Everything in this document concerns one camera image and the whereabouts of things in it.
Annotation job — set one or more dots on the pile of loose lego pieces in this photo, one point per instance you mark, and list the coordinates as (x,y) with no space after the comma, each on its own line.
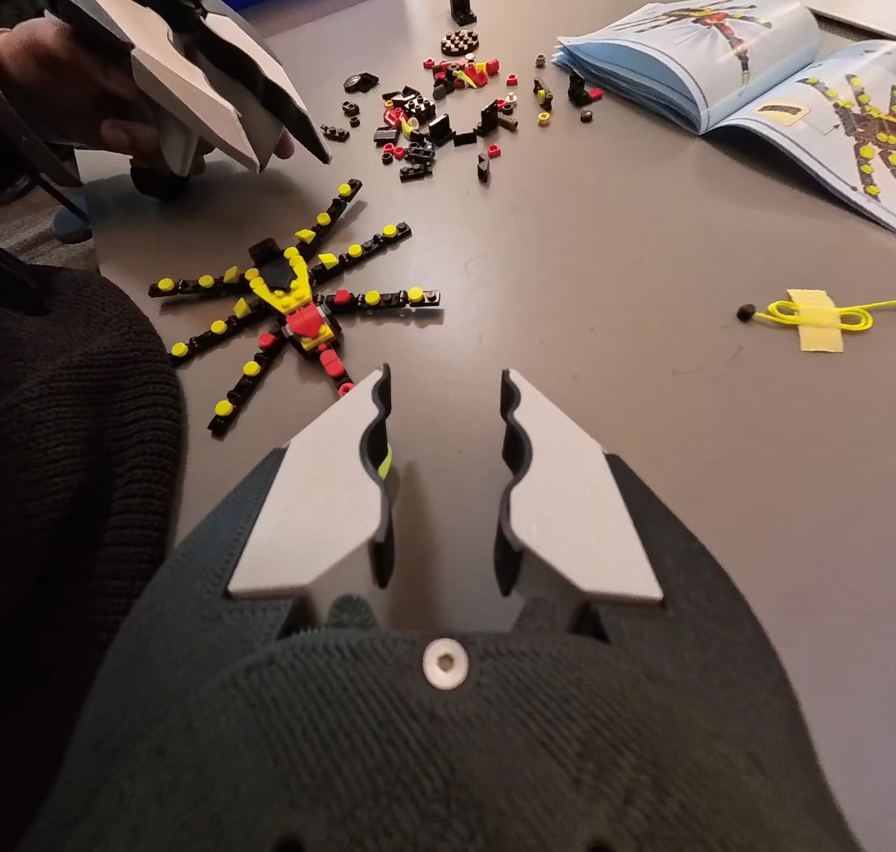
(455,96)

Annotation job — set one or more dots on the black red lego strip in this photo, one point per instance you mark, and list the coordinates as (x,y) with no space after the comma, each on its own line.
(332,369)

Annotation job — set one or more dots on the person's black sweater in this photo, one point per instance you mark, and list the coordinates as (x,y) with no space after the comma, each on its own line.
(70,481)

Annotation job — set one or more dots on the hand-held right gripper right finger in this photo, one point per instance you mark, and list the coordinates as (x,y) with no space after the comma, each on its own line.
(581,516)

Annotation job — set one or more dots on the person's left hand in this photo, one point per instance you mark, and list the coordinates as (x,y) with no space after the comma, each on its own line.
(63,89)

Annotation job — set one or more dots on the black yellow lego spider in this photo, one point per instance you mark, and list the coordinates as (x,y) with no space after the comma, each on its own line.
(294,299)

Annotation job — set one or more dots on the neon green lego claw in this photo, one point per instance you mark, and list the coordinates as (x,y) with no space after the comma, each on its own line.
(384,463)

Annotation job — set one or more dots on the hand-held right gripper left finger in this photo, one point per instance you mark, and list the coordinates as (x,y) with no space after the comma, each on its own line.
(315,509)

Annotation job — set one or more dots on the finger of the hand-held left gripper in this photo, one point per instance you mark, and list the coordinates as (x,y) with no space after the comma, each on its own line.
(259,61)
(189,82)

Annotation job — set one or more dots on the lego instruction booklet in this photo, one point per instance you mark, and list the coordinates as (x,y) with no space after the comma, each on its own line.
(770,82)

